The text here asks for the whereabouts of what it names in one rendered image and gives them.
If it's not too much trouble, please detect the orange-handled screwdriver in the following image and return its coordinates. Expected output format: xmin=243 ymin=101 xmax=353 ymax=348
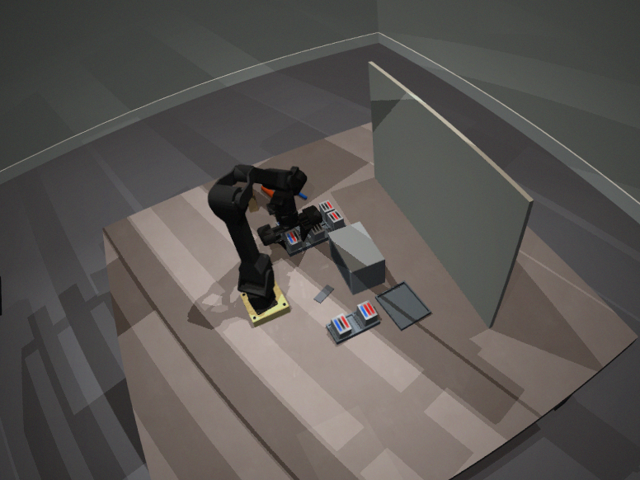
xmin=261 ymin=186 xmax=275 ymax=198

